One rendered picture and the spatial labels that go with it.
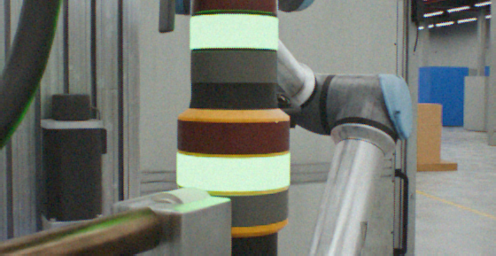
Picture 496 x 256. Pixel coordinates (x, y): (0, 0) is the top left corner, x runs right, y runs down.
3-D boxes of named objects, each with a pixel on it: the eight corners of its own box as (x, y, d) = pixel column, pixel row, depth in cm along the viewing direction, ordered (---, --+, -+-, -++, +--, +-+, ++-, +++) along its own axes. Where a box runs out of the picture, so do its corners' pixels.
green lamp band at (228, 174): (254, 196, 23) (255, 160, 23) (154, 185, 25) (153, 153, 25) (307, 180, 27) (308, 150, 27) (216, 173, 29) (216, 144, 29)
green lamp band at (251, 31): (250, 47, 24) (250, 11, 24) (173, 49, 25) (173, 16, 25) (292, 50, 27) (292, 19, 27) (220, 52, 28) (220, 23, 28)
